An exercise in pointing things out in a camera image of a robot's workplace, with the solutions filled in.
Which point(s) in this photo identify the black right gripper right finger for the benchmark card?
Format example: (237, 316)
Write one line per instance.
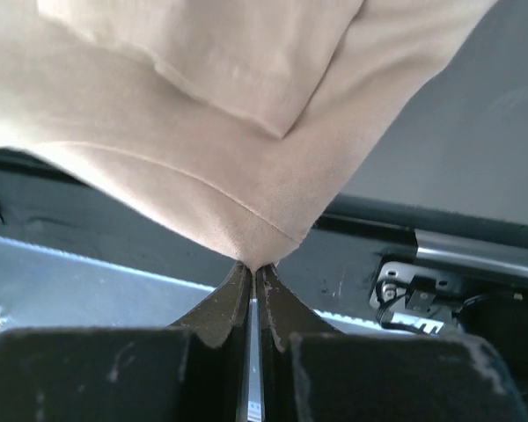
(311, 371)

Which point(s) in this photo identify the beige t shirt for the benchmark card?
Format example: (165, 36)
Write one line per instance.
(231, 123)

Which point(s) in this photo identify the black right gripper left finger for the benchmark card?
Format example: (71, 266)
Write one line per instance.
(192, 370)

